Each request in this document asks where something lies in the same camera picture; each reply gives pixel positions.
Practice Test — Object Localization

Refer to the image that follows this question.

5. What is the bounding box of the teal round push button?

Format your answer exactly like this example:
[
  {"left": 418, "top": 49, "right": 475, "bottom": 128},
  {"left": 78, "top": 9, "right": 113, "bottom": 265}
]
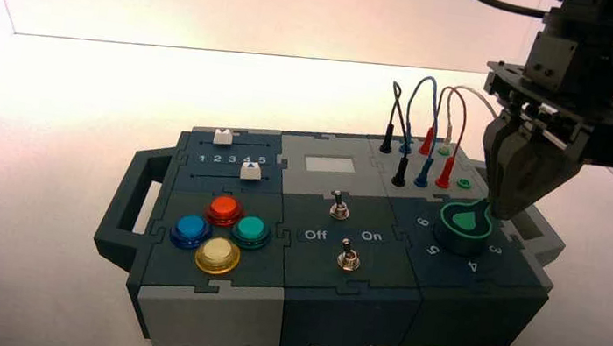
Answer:
[{"left": 228, "top": 213, "right": 273, "bottom": 252}]

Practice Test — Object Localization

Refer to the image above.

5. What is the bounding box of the black jumper cable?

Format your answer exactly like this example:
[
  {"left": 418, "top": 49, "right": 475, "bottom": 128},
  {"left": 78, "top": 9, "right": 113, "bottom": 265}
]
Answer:
[{"left": 374, "top": 80, "right": 420, "bottom": 189}]

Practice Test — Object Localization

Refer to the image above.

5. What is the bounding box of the yellow round push button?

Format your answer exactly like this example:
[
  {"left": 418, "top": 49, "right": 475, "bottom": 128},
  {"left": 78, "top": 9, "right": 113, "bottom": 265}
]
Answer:
[{"left": 192, "top": 234, "right": 243, "bottom": 279}]

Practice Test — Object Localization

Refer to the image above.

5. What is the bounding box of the dark blue grey control box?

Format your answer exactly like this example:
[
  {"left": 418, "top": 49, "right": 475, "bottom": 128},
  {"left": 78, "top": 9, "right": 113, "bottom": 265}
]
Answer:
[{"left": 81, "top": 102, "right": 577, "bottom": 346}]

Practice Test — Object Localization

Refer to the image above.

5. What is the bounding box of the blue round push button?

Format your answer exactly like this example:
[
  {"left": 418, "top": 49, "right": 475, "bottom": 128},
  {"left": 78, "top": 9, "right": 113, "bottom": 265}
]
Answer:
[{"left": 168, "top": 212, "right": 215, "bottom": 253}]

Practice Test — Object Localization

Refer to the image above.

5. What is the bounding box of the red jumper cable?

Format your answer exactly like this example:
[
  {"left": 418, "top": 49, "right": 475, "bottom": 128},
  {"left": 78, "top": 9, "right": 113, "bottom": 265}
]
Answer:
[{"left": 413, "top": 82, "right": 472, "bottom": 192}]

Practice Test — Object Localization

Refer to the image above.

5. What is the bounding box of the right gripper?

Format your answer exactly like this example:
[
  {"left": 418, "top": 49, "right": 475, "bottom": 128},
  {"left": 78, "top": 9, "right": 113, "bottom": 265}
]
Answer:
[{"left": 467, "top": 1, "right": 613, "bottom": 236}]

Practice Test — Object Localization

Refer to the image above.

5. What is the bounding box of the blue jumper cable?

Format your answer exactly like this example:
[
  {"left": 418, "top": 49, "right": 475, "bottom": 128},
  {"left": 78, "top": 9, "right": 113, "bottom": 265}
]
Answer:
[{"left": 394, "top": 74, "right": 447, "bottom": 190}]

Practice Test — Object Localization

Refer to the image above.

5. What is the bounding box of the dark knob with green pointer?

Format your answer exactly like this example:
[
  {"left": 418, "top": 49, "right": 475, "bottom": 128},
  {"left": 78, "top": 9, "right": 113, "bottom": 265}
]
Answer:
[{"left": 429, "top": 192, "right": 498, "bottom": 261}]

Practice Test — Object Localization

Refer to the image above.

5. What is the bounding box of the white cable with green plug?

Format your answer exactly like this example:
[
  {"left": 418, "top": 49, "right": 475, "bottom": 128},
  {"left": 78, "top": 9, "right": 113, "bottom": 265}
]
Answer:
[{"left": 437, "top": 84, "right": 504, "bottom": 164}]

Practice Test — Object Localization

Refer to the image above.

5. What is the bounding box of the red round push button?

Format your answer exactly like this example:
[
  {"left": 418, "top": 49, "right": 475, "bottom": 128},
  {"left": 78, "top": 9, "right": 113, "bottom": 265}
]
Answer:
[{"left": 202, "top": 193, "right": 247, "bottom": 230}]

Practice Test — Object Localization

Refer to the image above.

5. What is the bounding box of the metal toggle switch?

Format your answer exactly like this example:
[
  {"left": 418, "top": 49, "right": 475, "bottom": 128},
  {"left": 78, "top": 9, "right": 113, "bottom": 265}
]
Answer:
[
  {"left": 328, "top": 188, "right": 354, "bottom": 222},
  {"left": 335, "top": 237, "right": 363, "bottom": 273}
]

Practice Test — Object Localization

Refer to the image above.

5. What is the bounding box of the white slider cap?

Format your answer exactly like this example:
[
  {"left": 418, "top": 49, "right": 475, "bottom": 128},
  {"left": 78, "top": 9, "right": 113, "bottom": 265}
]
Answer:
[
  {"left": 212, "top": 125, "right": 235, "bottom": 147},
  {"left": 239, "top": 161, "right": 261, "bottom": 182}
]

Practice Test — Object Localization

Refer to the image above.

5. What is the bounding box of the small grey display screen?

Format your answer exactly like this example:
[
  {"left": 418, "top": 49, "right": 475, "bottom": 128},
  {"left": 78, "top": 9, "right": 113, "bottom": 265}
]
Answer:
[{"left": 303, "top": 152, "right": 357, "bottom": 178}]

